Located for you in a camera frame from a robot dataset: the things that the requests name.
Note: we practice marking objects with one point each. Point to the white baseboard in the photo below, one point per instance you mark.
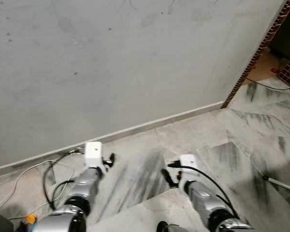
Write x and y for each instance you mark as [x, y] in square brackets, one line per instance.
[135, 129]

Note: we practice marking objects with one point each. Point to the grey right robot leg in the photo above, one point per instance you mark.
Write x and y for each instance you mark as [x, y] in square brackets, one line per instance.
[164, 227]

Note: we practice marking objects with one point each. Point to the small orange blue object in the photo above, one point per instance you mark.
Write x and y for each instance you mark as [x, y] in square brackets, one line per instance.
[31, 219]

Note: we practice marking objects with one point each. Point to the dark rounded object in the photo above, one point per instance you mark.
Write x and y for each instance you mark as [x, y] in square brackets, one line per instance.
[0, 222]

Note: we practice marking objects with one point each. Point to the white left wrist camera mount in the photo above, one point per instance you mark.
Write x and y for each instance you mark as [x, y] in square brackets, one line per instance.
[93, 152]

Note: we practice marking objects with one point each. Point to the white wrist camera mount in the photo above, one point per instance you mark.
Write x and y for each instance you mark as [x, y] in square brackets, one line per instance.
[93, 152]
[188, 164]

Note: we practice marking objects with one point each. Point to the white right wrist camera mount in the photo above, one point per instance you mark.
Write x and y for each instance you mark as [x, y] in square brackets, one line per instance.
[188, 164]

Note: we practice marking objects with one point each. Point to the red brick door frame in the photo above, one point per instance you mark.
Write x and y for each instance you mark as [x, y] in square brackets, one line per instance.
[258, 50]

